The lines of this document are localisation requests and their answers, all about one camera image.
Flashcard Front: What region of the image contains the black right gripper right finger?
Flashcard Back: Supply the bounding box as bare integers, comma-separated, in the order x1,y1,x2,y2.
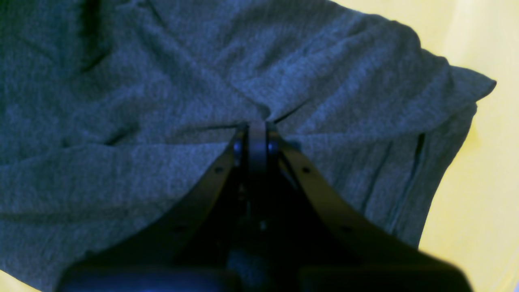
259,122,467,284

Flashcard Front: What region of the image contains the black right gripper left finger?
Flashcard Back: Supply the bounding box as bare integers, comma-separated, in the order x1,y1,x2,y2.
61,122,260,284

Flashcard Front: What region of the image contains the dark green long-sleeve shirt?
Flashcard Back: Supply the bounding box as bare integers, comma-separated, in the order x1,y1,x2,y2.
0,0,497,292

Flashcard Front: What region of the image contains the yellow table cloth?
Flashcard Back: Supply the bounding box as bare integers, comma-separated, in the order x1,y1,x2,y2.
0,0,519,292

